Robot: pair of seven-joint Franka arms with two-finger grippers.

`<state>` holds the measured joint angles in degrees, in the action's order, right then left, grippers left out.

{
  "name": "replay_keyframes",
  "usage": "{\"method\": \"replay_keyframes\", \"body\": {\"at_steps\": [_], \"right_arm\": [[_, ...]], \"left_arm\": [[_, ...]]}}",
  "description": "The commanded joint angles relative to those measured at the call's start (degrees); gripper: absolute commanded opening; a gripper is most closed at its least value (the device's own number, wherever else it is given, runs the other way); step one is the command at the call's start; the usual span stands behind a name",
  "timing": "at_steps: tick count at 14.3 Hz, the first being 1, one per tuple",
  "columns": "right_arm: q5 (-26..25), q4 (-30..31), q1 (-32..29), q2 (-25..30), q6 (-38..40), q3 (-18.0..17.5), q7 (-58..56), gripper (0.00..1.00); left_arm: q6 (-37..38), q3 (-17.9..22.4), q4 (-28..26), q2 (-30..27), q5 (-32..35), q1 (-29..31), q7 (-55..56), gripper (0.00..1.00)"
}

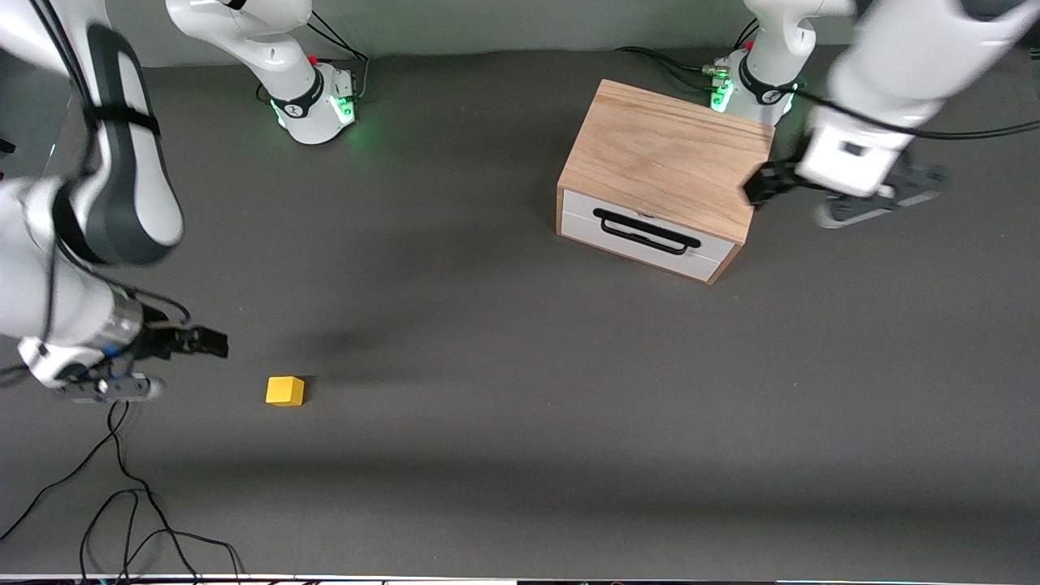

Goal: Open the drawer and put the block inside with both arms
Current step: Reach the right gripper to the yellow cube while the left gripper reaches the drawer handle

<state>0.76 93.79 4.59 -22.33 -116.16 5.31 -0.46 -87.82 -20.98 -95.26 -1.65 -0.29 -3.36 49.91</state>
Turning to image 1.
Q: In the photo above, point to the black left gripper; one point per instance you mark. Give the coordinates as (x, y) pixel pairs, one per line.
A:
(770, 182)

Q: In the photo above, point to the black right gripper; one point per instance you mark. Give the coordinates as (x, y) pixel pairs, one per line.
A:
(166, 341)

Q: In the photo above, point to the yellow cube block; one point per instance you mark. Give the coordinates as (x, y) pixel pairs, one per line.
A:
(284, 392)

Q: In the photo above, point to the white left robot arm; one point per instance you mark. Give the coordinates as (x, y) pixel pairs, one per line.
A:
(894, 65)

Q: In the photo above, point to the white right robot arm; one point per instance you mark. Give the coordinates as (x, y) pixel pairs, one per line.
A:
(122, 162)

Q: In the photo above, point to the wooden drawer cabinet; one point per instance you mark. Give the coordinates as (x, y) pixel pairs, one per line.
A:
(666, 146)

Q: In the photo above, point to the small black object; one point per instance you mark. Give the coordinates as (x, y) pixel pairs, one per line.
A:
(6, 148)

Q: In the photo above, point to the dark grey table mat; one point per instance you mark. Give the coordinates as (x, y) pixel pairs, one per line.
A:
(487, 406)

